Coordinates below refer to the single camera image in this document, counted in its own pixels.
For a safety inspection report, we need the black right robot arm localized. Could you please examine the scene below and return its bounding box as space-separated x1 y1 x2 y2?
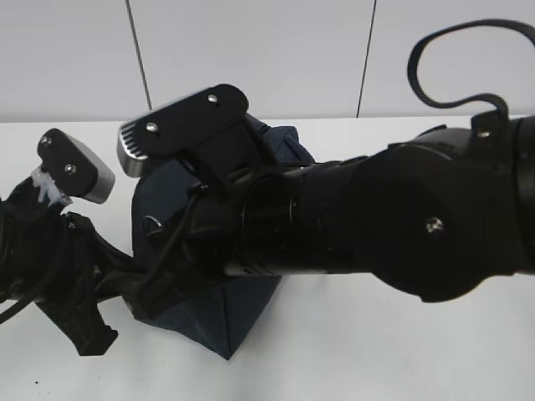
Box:
135 115 534 317

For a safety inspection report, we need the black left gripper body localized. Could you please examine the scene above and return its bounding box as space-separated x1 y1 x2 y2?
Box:
1 176 143 309

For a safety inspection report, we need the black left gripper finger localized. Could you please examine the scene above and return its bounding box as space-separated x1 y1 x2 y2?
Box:
37 302 118 357

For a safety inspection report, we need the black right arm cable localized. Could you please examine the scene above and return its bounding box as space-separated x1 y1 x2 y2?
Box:
407 17 535 122

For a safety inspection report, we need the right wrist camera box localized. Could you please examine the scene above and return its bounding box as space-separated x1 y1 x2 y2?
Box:
117 84 249 178

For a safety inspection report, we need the dark blue lunch bag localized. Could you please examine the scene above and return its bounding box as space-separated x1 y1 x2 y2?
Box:
129 116 317 360

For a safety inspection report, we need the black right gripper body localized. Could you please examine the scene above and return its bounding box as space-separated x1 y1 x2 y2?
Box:
137 120 301 320

